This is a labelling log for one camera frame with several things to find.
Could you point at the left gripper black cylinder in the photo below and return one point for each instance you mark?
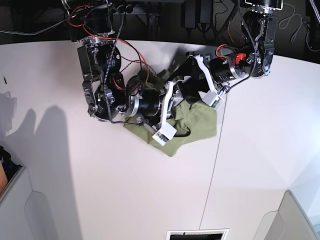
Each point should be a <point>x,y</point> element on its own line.
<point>224,68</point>

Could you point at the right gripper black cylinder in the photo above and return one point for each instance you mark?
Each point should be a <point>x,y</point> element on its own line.
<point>145,104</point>

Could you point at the green t-shirt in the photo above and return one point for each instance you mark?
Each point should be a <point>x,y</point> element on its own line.
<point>193,122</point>

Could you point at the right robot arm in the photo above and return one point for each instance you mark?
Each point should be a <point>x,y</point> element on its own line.
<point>97,25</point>

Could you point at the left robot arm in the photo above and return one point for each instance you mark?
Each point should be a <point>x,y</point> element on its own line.
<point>258,26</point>

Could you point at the white framed floor vent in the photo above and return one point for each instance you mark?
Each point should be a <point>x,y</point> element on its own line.
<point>210,234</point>

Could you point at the grey chair left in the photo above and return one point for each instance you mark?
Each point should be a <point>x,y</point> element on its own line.
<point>25,214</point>

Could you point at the grey chair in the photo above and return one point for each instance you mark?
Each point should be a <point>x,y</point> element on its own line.
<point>25,214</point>
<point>289,222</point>

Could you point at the grey chair right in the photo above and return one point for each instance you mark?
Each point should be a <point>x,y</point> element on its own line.
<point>289,222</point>

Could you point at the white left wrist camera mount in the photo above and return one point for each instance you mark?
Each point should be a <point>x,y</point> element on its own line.
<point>214,97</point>

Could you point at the grey table leg bracket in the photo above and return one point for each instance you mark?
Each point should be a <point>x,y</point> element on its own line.
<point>153,27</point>

